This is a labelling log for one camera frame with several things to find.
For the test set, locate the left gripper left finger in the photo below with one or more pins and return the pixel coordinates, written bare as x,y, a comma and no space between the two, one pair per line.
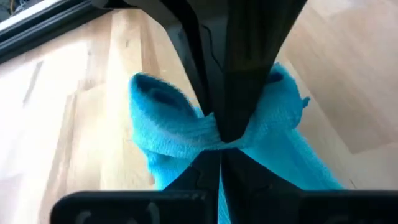
192,199

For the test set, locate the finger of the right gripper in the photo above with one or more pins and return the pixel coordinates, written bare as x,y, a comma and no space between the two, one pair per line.
189,37
248,62

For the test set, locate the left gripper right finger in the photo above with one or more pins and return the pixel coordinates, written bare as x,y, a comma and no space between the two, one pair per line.
255,193

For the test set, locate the blue microfiber towel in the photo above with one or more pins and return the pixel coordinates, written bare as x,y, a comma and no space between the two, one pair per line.
168,124

